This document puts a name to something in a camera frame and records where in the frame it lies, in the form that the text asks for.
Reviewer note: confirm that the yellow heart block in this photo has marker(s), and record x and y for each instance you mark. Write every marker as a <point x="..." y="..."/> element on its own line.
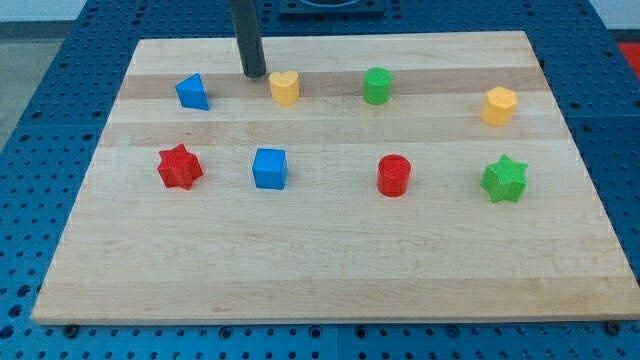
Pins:
<point x="284" y="87"/>

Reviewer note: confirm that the blue cube block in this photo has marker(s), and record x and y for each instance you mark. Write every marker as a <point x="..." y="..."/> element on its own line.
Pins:
<point x="270" y="168"/>

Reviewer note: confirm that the red cylinder block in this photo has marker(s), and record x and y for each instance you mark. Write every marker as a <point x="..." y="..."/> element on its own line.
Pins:
<point x="393" y="175"/>

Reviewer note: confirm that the green cylinder block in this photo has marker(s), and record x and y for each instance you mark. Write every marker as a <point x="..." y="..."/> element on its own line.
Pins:
<point x="377" y="86"/>

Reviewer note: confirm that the wooden board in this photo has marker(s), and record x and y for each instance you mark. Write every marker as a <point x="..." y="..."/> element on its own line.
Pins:
<point x="329" y="247"/>

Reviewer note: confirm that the red star block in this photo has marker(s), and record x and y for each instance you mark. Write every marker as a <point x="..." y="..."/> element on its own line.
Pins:
<point x="178" y="167"/>

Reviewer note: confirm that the blue triangle block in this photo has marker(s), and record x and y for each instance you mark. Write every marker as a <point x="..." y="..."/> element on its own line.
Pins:
<point x="192" y="94"/>

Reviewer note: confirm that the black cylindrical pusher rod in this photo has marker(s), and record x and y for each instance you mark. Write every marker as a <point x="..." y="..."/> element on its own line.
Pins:
<point x="248" y="37"/>

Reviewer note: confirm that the green star block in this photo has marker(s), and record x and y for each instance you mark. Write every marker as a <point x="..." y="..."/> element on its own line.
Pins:
<point x="505" y="180"/>

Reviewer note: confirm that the yellow hexagon block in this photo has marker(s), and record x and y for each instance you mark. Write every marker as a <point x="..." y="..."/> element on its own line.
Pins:
<point x="499" y="106"/>

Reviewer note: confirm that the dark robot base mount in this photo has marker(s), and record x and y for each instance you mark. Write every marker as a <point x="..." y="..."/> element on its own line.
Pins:
<point x="323" y="7"/>

